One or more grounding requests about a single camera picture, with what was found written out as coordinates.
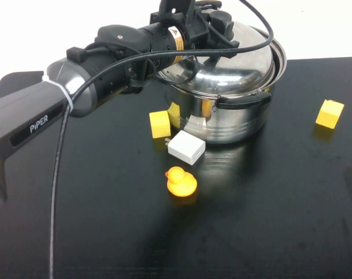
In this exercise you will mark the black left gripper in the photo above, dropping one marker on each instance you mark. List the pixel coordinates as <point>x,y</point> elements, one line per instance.
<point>193,29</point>

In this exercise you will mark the steel lid with black knob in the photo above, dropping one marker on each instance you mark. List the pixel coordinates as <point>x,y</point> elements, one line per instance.
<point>236,69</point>

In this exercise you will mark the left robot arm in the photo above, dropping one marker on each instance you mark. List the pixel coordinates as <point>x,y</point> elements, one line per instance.
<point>100,75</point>

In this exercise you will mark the stainless steel pot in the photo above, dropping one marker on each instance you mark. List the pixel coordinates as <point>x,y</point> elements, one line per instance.
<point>231,122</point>

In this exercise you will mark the yellow cube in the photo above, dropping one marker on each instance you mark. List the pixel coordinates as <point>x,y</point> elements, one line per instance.
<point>160,125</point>
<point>329,114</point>

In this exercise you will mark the yellow rubber duck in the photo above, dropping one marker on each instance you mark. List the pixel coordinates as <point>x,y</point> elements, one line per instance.
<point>181,183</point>

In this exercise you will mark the white zip tie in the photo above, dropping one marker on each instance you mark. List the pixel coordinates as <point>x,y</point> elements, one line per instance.
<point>66,96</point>

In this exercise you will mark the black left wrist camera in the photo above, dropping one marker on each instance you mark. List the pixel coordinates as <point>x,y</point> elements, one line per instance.
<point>177,5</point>

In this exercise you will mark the white USB wall charger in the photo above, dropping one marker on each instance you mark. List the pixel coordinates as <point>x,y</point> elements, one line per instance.
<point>186,146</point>

